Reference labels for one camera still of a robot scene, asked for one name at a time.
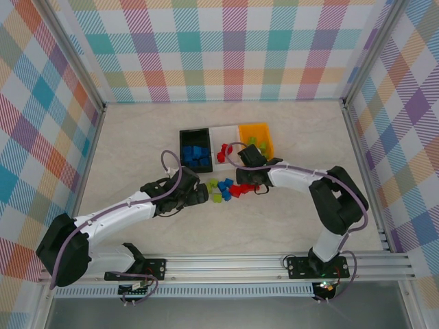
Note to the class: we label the black plastic bin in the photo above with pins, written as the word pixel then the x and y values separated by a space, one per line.
pixel 192 137

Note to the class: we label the long green lego brick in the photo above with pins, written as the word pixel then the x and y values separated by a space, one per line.
pixel 252 140

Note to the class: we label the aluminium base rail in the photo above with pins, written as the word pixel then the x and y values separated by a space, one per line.
pixel 223 265

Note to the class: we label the short aluminium frame post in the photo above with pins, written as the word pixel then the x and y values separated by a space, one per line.
pixel 411 305
pixel 44 308

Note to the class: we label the long blue lego brick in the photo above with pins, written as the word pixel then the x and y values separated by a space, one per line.
pixel 187 153

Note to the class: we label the red lego brick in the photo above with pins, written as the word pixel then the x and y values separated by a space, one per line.
pixel 236 191
pixel 245 188
pixel 225 148
pixel 221 157

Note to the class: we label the grey metal panel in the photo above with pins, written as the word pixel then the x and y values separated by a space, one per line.
pixel 223 315

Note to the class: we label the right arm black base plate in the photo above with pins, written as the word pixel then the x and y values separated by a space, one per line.
pixel 298 267

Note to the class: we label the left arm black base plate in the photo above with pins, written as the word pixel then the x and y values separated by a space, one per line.
pixel 156 269

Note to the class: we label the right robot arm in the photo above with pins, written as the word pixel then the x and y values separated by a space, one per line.
pixel 291 178

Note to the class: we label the aluminium side rail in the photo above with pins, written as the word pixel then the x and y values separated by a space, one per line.
pixel 90 154
pixel 360 154

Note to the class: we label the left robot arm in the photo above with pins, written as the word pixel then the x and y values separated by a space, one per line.
pixel 113 216

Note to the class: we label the orange plastic bin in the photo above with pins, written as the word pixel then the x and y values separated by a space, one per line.
pixel 250 130

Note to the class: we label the white plastic bin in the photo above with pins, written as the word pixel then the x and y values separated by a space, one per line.
pixel 223 135

